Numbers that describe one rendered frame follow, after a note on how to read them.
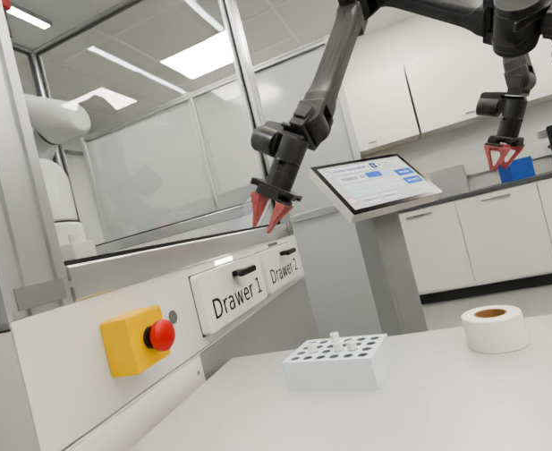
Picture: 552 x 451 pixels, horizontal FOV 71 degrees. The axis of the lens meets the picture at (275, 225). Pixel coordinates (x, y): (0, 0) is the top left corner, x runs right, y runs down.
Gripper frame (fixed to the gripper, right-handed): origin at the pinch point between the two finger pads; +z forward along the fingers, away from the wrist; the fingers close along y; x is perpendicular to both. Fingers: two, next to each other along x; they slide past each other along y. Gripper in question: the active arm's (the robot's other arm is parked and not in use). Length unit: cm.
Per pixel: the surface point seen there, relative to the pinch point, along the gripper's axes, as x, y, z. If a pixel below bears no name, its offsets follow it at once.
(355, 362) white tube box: 31.2, -27.4, 4.2
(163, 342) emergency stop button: 36.9, -5.4, 11.3
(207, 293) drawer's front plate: 15.3, 0.2, 12.6
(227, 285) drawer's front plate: 7.0, 0.1, 12.7
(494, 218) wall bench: -290, -93, -31
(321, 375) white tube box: 30.3, -24.4, 8.2
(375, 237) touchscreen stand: -91, -19, 2
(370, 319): -164, -33, 58
